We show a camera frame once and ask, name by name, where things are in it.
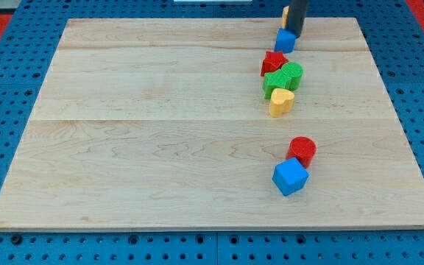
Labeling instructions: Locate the red star block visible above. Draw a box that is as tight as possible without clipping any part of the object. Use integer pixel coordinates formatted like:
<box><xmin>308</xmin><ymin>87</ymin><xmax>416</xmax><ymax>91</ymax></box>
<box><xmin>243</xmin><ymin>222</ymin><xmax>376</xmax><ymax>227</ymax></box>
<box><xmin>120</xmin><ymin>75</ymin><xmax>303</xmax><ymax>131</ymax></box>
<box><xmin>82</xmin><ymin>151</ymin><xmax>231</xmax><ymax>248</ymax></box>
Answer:
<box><xmin>261</xmin><ymin>51</ymin><xmax>289</xmax><ymax>77</ymax></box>

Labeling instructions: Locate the yellow heart block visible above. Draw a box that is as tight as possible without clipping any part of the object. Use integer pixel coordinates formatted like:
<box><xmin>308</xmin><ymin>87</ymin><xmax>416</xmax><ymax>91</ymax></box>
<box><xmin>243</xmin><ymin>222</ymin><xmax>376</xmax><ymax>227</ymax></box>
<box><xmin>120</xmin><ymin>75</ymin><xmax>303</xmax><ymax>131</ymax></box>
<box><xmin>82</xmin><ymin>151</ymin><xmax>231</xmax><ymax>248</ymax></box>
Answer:
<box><xmin>269</xmin><ymin>88</ymin><xmax>295</xmax><ymax>118</ymax></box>

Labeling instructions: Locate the green star block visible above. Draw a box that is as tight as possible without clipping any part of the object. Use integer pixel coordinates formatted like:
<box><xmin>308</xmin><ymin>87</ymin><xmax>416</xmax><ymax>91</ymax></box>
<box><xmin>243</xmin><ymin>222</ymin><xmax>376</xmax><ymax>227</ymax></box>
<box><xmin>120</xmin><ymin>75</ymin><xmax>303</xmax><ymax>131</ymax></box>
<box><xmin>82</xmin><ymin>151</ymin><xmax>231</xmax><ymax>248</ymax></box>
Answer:
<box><xmin>262</xmin><ymin>69</ymin><xmax>292</xmax><ymax>99</ymax></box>

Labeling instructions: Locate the green cylinder block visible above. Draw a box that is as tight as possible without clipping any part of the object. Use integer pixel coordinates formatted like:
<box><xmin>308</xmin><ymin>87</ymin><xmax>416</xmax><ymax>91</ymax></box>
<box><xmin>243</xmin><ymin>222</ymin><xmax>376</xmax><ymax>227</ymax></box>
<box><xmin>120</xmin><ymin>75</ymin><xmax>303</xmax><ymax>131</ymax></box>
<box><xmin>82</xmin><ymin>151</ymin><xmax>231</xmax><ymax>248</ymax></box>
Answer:
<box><xmin>280</xmin><ymin>62</ymin><xmax>304</xmax><ymax>91</ymax></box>

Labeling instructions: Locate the blue cube block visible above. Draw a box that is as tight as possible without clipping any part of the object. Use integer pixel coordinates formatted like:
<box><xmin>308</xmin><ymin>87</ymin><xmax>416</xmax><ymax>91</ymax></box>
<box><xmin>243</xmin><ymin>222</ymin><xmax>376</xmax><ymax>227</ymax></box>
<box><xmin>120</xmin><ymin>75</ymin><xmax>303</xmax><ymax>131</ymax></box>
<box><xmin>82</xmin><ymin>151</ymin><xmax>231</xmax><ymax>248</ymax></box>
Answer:
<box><xmin>272</xmin><ymin>158</ymin><xmax>308</xmax><ymax>197</ymax></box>

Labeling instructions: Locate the red cylinder block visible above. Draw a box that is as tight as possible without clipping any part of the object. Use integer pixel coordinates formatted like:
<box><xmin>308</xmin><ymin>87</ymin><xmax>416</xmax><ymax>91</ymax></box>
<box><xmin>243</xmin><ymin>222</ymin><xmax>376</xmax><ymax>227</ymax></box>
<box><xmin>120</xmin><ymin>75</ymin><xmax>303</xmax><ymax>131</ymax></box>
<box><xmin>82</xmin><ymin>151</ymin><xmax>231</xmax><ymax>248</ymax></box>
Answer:
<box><xmin>286</xmin><ymin>136</ymin><xmax>317</xmax><ymax>169</ymax></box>

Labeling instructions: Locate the blue triangle block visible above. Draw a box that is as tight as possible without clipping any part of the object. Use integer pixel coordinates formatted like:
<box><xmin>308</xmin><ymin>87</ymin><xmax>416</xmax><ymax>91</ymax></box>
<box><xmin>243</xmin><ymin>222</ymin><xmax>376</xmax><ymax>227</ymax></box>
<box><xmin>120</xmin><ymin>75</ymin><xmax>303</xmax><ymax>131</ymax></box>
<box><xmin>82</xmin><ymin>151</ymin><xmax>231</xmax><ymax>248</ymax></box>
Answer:
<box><xmin>274</xmin><ymin>28</ymin><xmax>297</xmax><ymax>54</ymax></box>

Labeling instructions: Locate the yellow block behind stick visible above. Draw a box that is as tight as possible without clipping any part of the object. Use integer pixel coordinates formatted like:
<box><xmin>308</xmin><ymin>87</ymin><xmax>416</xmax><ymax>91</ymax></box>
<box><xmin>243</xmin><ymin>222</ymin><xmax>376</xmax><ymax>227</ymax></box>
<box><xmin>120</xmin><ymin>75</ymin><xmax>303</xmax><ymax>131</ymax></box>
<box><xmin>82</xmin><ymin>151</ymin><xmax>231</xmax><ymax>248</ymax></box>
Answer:
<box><xmin>281</xmin><ymin>6</ymin><xmax>289</xmax><ymax>29</ymax></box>

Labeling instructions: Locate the wooden board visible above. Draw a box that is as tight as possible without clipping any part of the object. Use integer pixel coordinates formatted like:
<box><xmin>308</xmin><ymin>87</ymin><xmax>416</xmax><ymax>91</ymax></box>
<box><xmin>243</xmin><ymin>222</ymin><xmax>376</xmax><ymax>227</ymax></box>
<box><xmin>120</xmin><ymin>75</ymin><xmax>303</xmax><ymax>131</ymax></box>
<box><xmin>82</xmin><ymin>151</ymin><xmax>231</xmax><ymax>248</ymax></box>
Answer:
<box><xmin>0</xmin><ymin>18</ymin><xmax>424</xmax><ymax>232</ymax></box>

